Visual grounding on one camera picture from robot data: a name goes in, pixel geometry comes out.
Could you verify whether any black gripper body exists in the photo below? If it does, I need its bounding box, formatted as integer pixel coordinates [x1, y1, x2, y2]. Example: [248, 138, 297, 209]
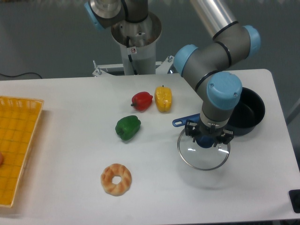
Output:
[195, 121, 224, 140]

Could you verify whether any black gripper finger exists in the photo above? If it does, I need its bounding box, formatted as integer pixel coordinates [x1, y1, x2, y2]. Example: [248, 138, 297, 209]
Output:
[213, 130, 234, 147]
[185, 120, 198, 143]

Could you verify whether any glass lid with blue knob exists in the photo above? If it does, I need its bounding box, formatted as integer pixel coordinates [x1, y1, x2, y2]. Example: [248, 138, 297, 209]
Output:
[177, 130, 231, 171]

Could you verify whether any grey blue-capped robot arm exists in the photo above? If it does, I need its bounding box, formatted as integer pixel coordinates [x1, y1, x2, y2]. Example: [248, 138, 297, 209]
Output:
[84, 0, 261, 148]

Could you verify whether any dark blue saucepan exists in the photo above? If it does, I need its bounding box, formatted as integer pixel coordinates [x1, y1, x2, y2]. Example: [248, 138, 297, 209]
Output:
[172, 86, 265, 137]

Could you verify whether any yellow bell pepper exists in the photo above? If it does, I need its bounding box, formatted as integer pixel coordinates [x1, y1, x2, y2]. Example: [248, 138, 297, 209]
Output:
[155, 86, 173, 113]

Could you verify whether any red bell pepper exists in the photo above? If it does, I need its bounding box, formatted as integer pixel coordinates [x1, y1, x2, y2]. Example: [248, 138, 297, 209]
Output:
[131, 91, 153, 111]

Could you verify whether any green bell pepper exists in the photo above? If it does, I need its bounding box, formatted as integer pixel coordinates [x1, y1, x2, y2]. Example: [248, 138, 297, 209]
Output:
[115, 115, 141, 141]

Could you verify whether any black device at table edge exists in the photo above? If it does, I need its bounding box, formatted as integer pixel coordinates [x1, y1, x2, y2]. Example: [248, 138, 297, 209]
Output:
[288, 189, 300, 213]

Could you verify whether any yellow woven basket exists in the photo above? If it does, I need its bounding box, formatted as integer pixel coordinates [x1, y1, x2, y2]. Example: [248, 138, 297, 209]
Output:
[0, 96, 44, 208]

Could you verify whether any white metal base frame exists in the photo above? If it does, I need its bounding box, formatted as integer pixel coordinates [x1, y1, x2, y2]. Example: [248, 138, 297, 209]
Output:
[92, 55, 178, 77]

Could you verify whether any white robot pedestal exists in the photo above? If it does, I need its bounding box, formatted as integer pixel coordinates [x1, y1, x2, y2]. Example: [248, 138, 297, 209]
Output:
[111, 12, 162, 75]

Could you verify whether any glazed ring bread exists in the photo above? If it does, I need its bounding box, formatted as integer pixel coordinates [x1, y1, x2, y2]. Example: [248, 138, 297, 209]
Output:
[100, 164, 132, 196]

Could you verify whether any black cable on pedestal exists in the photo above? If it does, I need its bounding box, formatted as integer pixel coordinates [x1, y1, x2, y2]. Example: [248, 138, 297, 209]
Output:
[126, 35, 137, 75]

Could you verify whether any black cable on floor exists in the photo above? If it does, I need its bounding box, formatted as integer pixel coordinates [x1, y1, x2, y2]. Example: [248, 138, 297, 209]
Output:
[0, 72, 43, 79]

